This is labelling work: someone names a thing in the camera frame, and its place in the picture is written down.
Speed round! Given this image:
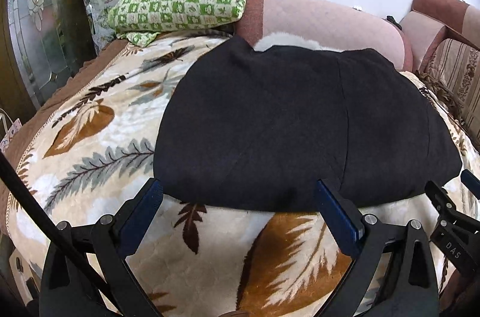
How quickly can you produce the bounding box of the black coat with fur collar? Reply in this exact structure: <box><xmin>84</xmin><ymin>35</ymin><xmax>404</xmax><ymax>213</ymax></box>
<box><xmin>153</xmin><ymin>37</ymin><xmax>461</xmax><ymax>212</ymax></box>

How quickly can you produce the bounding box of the leaf-patterned plush blanket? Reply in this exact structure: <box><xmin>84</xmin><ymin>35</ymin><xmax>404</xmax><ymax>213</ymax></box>
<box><xmin>1</xmin><ymin>30</ymin><xmax>479</xmax><ymax>316</ymax></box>

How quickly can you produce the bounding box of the striped floral cushion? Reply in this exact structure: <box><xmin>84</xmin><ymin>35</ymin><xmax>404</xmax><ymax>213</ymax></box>
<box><xmin>419</xmin><ymin>39</ymin><xmax>479</xmax><ymax>148</ymax></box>

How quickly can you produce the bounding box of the pink and maroon cushion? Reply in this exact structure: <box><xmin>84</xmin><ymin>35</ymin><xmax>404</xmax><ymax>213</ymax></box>
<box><xmin>400</xmin><ymin>0</ymin><xmax>479</xmax><ymax>71</ymax></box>

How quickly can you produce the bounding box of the small black object behind bolster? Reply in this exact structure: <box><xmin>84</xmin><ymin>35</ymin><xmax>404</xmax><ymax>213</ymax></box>
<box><xmin>385</xmin><ymin>15</ymin><xmax>403</xmax><ymax>31</ymax></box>

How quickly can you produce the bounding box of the pink quilted bolster pillow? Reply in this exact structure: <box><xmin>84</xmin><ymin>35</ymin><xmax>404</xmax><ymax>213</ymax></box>
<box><xmin>235</xmin><ymin>0</ymin><xmax>413</xmax><ymax>71</ymax></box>

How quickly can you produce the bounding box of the glass door panel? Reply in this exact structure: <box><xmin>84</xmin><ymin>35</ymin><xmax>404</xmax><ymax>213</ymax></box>
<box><xmin>7</xmin><ymin>0</ymin><xmax>96</xmax><ymax>107</ymax></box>

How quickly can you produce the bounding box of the black cable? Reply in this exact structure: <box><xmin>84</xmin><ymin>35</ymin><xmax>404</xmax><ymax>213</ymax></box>
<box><xmin>0</xmin><ymin>151</ymin><xmax>125</xmax><ymax>317</ymax></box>

